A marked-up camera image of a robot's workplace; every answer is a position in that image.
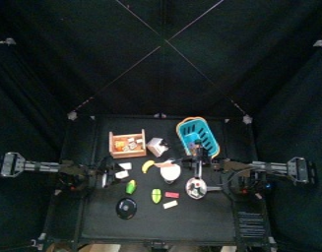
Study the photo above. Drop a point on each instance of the black round plate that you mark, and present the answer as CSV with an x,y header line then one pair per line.
x,y
126,208

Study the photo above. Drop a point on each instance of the orange toy food piece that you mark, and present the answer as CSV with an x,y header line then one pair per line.
x,y
120,145

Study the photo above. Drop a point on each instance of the white toy food piece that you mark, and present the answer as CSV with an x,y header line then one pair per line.
x,y
133,146
132,140

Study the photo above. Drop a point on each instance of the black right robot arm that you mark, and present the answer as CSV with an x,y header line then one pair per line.
x,y
273,167

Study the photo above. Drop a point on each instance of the yellow toy banana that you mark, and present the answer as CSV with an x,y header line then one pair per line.
x,y
146,166

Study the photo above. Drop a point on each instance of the white cube box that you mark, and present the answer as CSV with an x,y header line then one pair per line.
x,y
157,146

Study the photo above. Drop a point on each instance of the white text label sticker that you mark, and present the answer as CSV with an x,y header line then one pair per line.
x,y
251,223

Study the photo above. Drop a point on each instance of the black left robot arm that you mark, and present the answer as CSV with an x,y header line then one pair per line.
x,y
41,167

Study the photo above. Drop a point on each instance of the wooden toy spoon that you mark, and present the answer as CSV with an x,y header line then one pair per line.
x,y
161,165

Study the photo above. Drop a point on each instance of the wooden toy crate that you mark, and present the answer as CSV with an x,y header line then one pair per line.
x,y
128,144

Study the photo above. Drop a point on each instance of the silver toy frying pan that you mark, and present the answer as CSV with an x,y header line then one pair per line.
x,y
196,188

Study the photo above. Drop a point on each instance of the green toy lime half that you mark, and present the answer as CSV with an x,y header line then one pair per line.
x,y
156,196

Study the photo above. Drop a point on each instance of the yellow green toy corn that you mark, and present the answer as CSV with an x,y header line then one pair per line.
x,y
130,187

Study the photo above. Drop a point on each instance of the blue basket with orange rim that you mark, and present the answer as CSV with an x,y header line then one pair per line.
x,y
193,132

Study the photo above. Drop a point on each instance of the white toy block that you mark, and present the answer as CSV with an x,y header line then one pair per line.
x,y
170,204

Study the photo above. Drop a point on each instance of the grey frame corner bracket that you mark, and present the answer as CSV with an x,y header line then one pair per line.
x,y
320,43
160,115
71,115
247,119
9,41

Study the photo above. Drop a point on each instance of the pink toy block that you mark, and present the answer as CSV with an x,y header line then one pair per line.
x,y
172,195

